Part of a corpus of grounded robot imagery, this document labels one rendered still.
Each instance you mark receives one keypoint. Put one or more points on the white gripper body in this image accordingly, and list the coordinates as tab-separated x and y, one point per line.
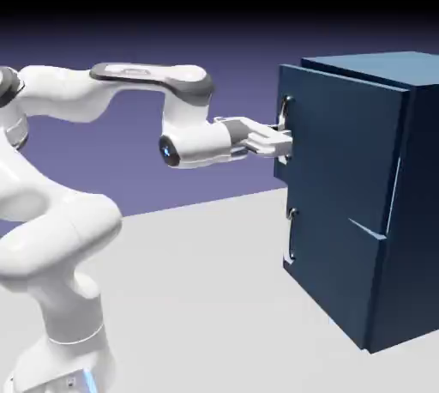
269	140

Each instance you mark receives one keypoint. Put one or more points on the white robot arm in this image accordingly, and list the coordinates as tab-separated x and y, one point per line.
185	146

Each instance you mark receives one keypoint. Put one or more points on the large blue cabinet door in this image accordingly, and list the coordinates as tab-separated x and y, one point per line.
343	142

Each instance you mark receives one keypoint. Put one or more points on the small blue cabinet door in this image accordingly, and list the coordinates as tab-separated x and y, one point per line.
336	279

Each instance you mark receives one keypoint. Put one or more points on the dark blue cabinet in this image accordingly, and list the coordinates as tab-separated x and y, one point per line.
418	194

